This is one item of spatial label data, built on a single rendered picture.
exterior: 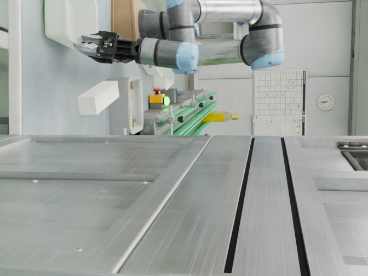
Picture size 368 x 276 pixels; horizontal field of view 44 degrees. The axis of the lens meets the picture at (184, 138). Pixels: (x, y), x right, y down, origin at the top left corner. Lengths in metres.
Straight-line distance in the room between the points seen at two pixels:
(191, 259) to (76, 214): 0.21
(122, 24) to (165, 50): 0.65
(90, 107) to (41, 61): 0.28
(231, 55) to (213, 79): 6.24
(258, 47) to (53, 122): 0.72
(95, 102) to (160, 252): 1.11
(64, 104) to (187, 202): 0.92
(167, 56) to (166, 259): 0.87
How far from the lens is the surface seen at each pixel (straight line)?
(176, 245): 0.44
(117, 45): 1.26
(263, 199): 0.58
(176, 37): 1.32
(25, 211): 0.62
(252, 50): 1.61
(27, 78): 1.25
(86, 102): 1.51
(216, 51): 1.74
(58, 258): 0.44
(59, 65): 1.42
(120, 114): 1.78
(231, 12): 1.46
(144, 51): 1.24
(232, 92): 7.90
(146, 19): 1.89
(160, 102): 2.35
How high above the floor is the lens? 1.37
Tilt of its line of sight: 11 degrees down
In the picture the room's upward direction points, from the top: 90 degrees clockwise
